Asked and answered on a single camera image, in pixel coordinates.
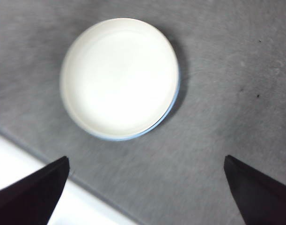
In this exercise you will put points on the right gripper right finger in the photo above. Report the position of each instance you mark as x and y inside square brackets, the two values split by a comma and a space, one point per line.
[262, 199]

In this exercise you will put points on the blue round plate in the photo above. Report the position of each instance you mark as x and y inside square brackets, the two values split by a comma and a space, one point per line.
[121, 140]

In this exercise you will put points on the white round plate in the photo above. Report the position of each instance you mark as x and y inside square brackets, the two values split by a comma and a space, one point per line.
[119, 79]

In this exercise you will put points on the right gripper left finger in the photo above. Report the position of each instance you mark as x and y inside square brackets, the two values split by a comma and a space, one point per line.
[28, 201]

